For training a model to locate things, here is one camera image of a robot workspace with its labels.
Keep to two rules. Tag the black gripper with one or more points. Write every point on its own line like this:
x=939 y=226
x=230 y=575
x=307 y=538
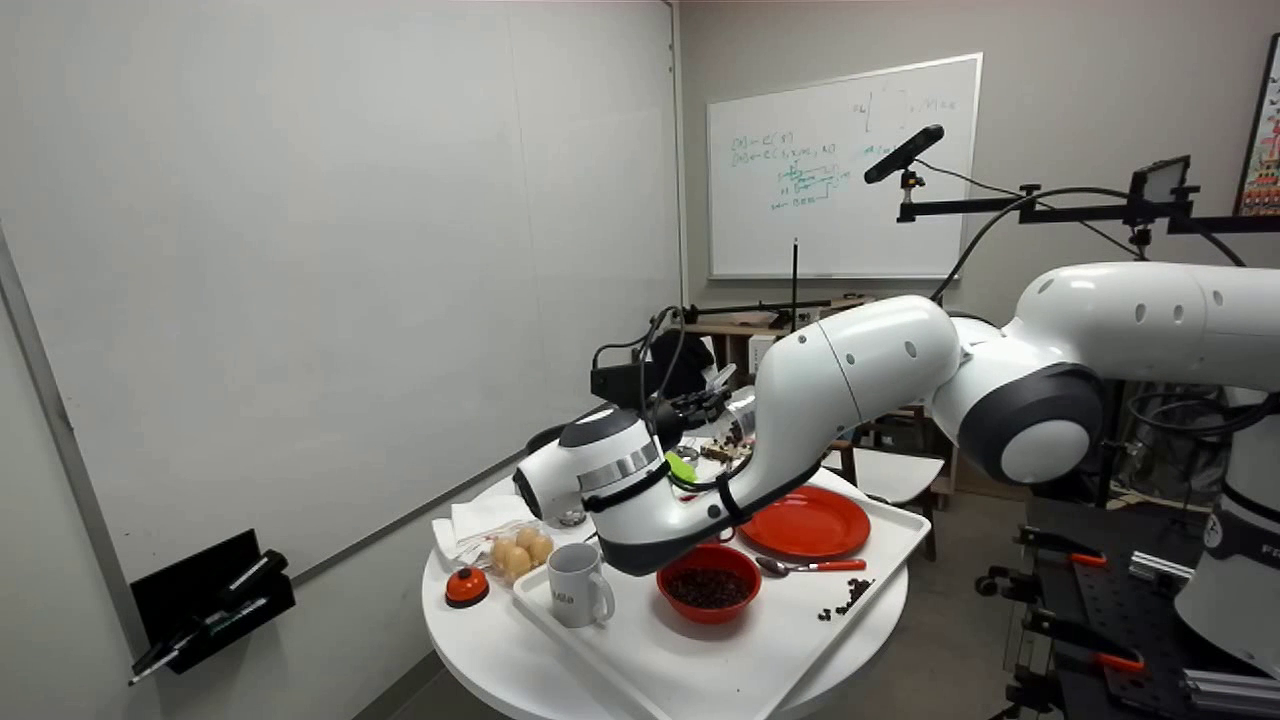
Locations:
x=644 y=552

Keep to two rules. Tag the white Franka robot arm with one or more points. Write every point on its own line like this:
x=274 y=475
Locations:
x=865 y=373

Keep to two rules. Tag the red bowl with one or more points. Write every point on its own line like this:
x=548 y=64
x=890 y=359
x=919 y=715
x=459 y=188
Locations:
x=704 y=606

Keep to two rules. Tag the white mug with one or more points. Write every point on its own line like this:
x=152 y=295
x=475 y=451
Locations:
x=577 y=595

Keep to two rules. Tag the green plastic object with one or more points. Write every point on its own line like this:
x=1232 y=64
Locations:
x=681 y=470

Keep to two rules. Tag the white plastic tray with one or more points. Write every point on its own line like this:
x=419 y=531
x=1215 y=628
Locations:
x=693 y=667

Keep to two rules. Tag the brown pastry pieces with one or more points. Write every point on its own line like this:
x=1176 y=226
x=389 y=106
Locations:
x=726 y=427

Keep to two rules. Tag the red plate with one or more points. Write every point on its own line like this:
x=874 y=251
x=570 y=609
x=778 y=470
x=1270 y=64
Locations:
x=821 y=527

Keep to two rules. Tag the white paper napkin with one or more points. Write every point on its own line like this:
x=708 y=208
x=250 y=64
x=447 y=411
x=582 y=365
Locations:
x=475 y=523

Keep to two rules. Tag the small orange round object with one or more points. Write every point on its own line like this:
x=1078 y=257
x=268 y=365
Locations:
x=465 y=589

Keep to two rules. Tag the thin black tripod pole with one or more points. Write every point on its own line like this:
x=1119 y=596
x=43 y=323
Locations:
x=795 y=273

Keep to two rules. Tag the white whiteboard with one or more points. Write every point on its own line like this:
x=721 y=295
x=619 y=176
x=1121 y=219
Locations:
x=801 y=200

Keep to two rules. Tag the black equipment cart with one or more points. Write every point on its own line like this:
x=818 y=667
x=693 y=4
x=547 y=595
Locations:
x=1121 y=627

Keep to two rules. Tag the small black monitor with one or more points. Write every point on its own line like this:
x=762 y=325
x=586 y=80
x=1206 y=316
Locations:
x=1161 y=180

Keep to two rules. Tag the framed picture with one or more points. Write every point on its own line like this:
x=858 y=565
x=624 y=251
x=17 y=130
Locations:
x=1265 y=126

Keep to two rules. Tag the black wall marker holder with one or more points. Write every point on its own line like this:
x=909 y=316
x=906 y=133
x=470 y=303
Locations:
x=203 y=606

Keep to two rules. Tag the black stereo camera bar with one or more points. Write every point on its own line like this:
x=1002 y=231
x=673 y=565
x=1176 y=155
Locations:
x=906 y=155

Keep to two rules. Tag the black camera boom stand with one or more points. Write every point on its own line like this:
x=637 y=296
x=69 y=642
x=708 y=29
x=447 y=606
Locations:
x=1064 y=208

